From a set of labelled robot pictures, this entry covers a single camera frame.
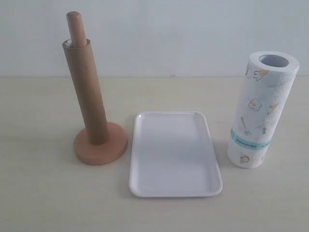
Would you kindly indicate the brown cardboard tube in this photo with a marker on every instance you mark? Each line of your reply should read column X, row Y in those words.
column 84, row 75

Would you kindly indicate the printed white paper towel roll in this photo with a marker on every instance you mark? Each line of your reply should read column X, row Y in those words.
column 267, row 83

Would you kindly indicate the wooden paper towel holder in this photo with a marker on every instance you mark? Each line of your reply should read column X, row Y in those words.
column 117, row 142

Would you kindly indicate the white rectangular plastic tray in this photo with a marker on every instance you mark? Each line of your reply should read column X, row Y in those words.
column 173, row 156

